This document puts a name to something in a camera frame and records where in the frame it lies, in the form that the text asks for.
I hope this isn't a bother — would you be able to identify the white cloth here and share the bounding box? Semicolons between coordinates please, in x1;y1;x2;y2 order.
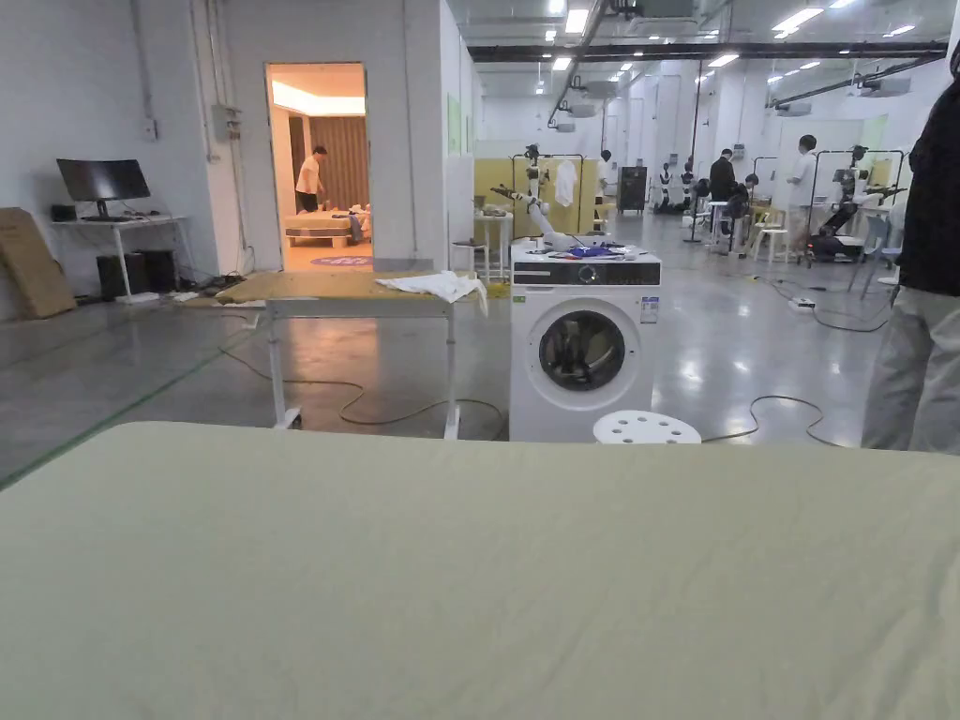
374;271;490;318

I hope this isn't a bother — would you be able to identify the white washing machine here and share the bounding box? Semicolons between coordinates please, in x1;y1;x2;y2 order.
509;241;663;443

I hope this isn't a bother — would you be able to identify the white table with yellow top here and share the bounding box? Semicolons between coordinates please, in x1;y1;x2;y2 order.
216;269;488;441

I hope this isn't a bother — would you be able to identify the white round stool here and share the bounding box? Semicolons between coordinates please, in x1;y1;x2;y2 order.
592;409;703;445

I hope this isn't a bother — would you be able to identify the black clothes rack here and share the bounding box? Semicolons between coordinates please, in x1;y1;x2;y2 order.
510;153;588;237

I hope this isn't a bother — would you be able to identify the wooden bed with clothes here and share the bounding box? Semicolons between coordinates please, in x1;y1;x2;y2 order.
284;201;373;248

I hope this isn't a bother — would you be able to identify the bed with pale green sheet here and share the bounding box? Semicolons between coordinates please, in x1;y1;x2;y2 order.
0;420;960;720

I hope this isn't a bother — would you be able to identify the black cart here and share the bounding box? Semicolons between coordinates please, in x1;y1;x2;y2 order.
617;165;650;218

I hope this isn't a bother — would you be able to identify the black wheeled robot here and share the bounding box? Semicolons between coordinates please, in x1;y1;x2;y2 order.
806;144;910;265

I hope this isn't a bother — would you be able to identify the white desk with monitor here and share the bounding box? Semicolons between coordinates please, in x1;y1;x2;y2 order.
49;157;198;305

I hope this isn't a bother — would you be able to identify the brown cardboard carton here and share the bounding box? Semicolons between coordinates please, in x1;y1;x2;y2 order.
0;206;79;323

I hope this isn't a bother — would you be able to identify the yellow floor cable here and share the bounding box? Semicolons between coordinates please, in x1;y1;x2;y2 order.
217;329;513;443

